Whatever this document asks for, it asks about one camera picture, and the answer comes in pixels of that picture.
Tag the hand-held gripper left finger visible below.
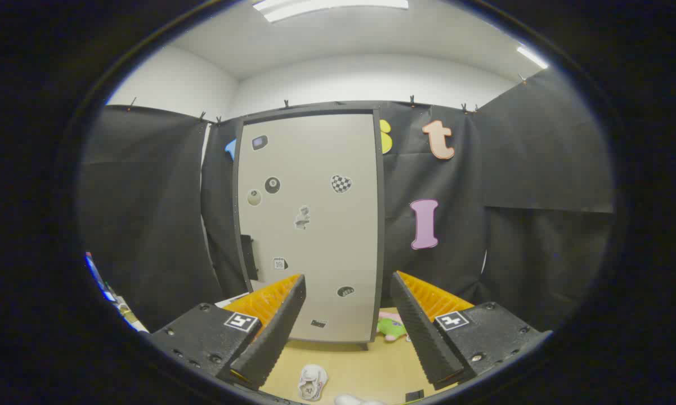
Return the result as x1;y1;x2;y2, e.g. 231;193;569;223
148;274;307;390

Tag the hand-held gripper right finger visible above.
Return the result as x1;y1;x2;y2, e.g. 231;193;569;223
390;271;553;391

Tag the computer monitor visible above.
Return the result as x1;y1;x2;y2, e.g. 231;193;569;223
84;252;117;303

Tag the short ceiling light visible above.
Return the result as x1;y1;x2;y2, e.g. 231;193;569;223
516;46;549;70

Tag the white shoe pink trim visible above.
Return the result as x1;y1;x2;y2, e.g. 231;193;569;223
298;364;329;402

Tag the green plush toy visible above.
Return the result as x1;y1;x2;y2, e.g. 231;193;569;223
377;311;410;343

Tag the long ceiling light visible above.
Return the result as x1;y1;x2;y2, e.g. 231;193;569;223
252;0;409;23

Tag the black backdrop cloth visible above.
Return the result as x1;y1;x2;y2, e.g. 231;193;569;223
78;67;615;332

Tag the row of black cloth clips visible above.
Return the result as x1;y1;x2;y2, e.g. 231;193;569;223
127;73;527;124

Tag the grey shoe cabinet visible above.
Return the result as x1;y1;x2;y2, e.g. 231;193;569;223
232;102;386;350

